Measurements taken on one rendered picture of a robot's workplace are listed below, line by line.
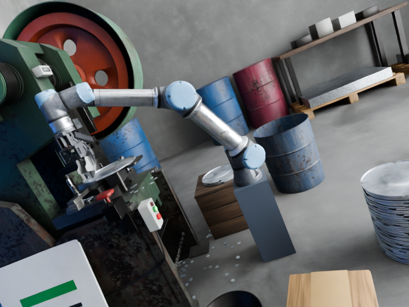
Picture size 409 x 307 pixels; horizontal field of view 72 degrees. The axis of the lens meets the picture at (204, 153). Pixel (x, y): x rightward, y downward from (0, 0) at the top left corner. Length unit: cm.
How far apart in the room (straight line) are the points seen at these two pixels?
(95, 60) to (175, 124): 309
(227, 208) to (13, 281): 121
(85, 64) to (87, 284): 122
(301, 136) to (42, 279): 171
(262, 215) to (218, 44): 354
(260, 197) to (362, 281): 65
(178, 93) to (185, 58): 357
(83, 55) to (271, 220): 143
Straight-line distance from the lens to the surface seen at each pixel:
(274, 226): 155
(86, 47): 191
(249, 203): 146
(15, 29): 211
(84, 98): 116
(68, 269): 158
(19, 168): 157
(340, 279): 100
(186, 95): 114
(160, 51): 477
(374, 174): 148
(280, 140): 199
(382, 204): 134
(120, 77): 180
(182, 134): 484
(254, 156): 126
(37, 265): 165
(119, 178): 152
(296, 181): 212
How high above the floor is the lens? 103
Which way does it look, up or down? 14 degrees down
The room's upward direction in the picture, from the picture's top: 24 degrees counter-clockwise
